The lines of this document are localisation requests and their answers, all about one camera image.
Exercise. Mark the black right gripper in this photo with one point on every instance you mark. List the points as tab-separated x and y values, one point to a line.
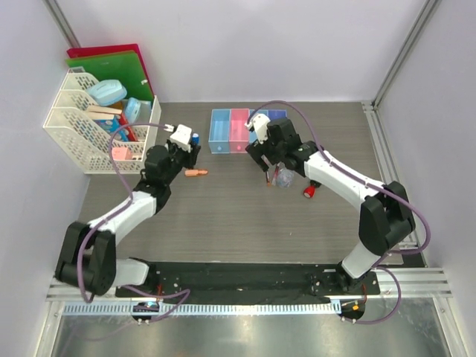
256	150

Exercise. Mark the white slotted cable duct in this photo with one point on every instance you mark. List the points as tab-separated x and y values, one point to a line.
130	307

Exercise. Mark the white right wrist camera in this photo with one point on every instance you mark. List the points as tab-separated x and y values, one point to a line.
258	128

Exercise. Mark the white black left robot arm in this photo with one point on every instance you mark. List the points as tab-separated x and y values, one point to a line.
88	257

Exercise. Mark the pink drawer box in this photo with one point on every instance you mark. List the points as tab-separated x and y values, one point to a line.
239	134

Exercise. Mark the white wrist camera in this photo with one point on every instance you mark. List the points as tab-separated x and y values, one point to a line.
182	137
258	128

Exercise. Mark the blue patterned book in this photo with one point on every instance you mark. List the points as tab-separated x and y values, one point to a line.
110	123

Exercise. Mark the aluminium frame rail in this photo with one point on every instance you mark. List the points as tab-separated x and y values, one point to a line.
381	147

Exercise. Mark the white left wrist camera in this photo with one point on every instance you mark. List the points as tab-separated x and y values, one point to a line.
182	137

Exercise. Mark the blue leftmost drawer box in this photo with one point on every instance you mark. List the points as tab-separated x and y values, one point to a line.
219	133

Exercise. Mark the red folder board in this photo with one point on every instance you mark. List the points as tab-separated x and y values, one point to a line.
107	50

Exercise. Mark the light blue case lower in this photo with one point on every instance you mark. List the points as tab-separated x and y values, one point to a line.
137	111

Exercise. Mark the orange utility knife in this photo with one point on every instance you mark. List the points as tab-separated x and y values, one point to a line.
195	172

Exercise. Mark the light blue case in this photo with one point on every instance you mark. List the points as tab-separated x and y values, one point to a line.
107	92
137	111

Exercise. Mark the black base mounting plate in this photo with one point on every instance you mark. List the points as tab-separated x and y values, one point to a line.
260	282

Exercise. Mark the white mesh file organizer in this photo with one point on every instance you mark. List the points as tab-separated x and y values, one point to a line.
82	140

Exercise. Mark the purple drawer box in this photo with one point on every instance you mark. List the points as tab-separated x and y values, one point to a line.
275	114

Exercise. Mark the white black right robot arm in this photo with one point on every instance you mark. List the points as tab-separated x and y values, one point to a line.
384	216

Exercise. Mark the clear jar of paper clips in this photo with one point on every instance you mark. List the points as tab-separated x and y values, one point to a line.
285	178

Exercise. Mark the red stamp black cap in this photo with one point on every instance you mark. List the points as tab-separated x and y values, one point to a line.
309	191

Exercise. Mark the light blue case upper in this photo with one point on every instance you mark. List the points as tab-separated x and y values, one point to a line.
107	92

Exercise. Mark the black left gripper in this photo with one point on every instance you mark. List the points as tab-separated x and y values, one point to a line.
191	157

